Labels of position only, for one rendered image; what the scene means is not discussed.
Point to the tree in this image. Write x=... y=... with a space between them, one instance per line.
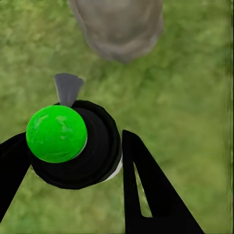
x=120 y=30

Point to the pesticide atomizer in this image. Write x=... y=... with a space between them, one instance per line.
x=75 y=143

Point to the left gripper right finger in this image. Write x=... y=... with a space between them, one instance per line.
x=170 y=214

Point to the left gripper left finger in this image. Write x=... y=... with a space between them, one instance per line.
x=14 y=164

